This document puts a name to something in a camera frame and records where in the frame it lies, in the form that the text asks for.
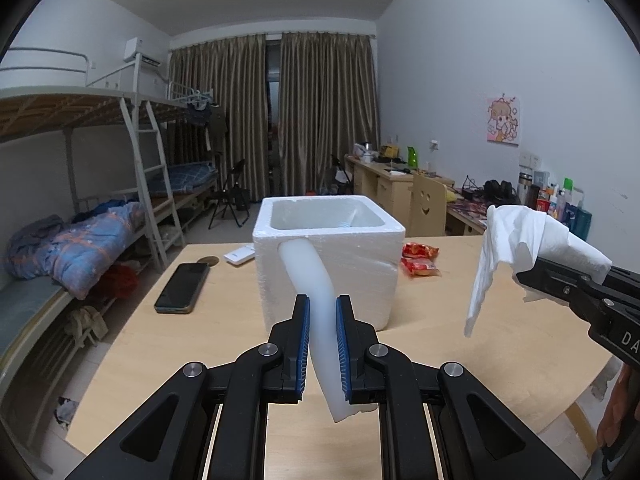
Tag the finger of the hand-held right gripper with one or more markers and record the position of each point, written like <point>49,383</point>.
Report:
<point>547,296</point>
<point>560,272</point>

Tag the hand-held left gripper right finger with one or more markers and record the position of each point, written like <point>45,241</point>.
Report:
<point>342,350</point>

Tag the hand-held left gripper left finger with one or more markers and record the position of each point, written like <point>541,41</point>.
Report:
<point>302,340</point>

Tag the white tissue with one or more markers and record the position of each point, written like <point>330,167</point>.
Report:
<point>505,240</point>

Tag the white foam box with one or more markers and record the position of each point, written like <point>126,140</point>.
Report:
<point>360,280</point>

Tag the row of toiletry bottles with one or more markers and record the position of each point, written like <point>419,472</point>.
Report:
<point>565,205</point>

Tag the dark thermos flask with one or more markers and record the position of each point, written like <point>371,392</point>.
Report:
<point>525,189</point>

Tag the white remote control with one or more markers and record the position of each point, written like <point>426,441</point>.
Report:
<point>240,255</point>

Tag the desk with printed mat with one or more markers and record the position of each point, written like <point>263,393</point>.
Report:
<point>470,212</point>

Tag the round brown lid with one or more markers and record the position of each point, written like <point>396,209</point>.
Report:
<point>207,260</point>

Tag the black smartphone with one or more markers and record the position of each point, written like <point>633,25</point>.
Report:
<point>182,287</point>

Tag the wooden smiley face chair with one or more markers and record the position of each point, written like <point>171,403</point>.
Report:
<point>427,205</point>

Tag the black folding chair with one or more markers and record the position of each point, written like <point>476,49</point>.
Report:
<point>232,195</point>

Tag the light wooden drawer desk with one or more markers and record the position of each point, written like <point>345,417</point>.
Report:
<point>390,190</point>

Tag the green bottle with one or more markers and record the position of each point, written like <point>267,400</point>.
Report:
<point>413,158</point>

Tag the red cloth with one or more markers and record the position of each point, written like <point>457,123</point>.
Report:
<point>120,282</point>

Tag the blue checkered mattress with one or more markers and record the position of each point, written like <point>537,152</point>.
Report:
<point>187,177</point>

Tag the yellow box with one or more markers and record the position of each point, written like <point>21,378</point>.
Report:
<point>390,151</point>

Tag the beige crumpled cloth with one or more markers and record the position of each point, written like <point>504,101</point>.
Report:
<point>85,325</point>

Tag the brown curtain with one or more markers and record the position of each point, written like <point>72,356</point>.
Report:
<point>220,120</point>
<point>327,115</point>

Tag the blue patterned quilt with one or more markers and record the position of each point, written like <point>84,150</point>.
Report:
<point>90,245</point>

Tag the hanging dark clothes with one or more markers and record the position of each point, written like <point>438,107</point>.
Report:
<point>207,120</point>

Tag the grey crumpled cloth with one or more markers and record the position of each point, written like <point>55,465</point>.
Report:
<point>66,410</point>

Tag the grey blue cloth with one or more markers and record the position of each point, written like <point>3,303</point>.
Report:
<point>35,232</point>

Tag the white air conditioner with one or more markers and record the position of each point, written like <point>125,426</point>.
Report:
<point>140,52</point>

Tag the white metal bunk bed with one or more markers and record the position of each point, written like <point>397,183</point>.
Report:
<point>50,110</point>

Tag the white double wall socket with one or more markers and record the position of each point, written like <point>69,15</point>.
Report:
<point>530,161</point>

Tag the pink cartoon wall poster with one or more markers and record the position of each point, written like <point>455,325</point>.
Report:
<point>503,120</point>

